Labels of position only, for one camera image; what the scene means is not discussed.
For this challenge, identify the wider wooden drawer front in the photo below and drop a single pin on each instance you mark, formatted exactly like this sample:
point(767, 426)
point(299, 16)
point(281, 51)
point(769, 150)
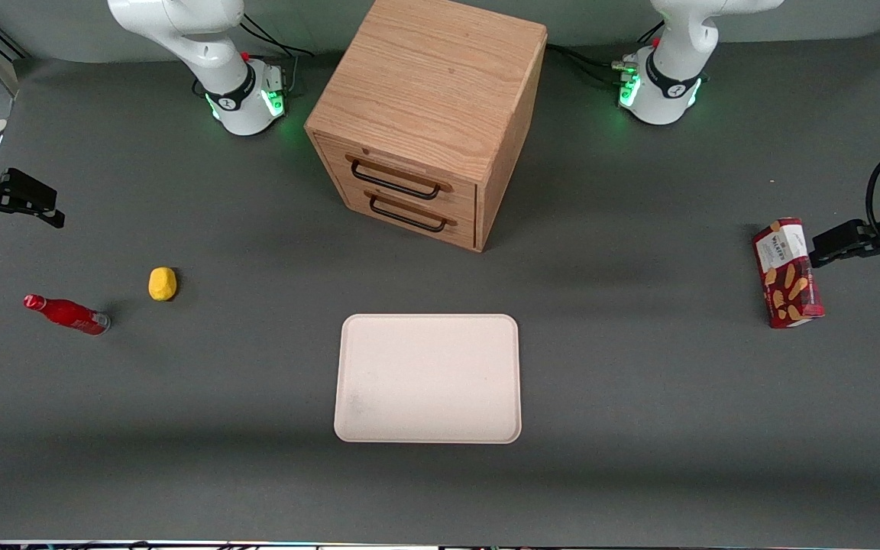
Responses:
point(464, 197)

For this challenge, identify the yellow lemon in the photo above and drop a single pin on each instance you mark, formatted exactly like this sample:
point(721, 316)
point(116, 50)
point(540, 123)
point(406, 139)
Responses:
point(163, 284)

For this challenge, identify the red biscuit box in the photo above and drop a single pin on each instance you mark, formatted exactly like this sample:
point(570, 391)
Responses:
point(787, 275)

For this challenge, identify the wooden two-drawer cabinet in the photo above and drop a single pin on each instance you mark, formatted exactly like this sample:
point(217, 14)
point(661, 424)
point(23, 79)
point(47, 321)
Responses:
point(432, 84)

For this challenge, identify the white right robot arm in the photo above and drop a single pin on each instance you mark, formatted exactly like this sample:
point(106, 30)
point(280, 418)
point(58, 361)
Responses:
point(215, 61)

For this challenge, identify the red coke bottle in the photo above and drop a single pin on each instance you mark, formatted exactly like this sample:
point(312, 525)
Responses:
point(69, 314)

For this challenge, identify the beige rectangular tray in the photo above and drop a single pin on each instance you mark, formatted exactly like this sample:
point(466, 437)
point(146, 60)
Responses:
point(428, 378)

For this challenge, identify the narrower wooden drawer front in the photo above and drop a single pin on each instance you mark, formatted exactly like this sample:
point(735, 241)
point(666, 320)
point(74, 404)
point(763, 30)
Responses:
point(464, 229)

